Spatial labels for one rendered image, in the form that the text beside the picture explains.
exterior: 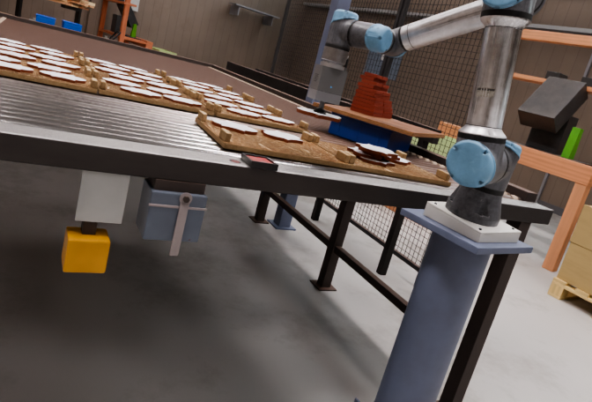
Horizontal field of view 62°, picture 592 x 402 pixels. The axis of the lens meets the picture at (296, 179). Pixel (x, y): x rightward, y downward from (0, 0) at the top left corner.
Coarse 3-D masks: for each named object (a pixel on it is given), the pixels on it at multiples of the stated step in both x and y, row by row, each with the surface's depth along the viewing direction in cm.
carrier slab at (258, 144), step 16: (208, 128) 150; (224, 144) 135; (240, 144) 139; (256, 144) 145; (272, 144) 152; (288, 144) 160; (304, 144) 169; (304, 160) 146; (320, 160) 148; (336, 160) 153
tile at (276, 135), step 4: (264, 132) 163; (268, 132) 165; (272, 132) 167; (276, 132) 169; (280, 132) 172; (268, 136) 162; (272, 136) 161; (276, 136) 162; (280, 136) 164; (284, 136) 166; (288, 136) 169; (292, 136) 172; (280, 140) 162; (284, 140) 162; (288, 140) 161; (292, 140) 165; (296, 140) 166; (300, 140) 167
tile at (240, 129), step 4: (212, 120) 159; (216, 120) 161; (220, 120) 164; (216, 124) 157; (220, 124) 157; (224, 124) 157; (228, 124) 159; (232, 124) 161; (236, 124) 163; (240, 124) 166; (220, 128) 155; (224, 128) 155; (228, 128) 156; (232, 128) 156; (236, 128) 156; (240, 128) 158; (244, 128) 160; (248, 128) 163; (240, 132) 156; (244, 132) 156; (248, 132) 158; (252, 132) 158; (256, 132) 161
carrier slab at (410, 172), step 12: (324, 144) 181; (336, 144) 189; (360, 168) 156; (372, 168) 157; (384, 168) 162; (396, 168) 169; (408, 168) 176; (420, 168) 184; (420, 180) 166; (432, 180) 168; (444, 180) 172
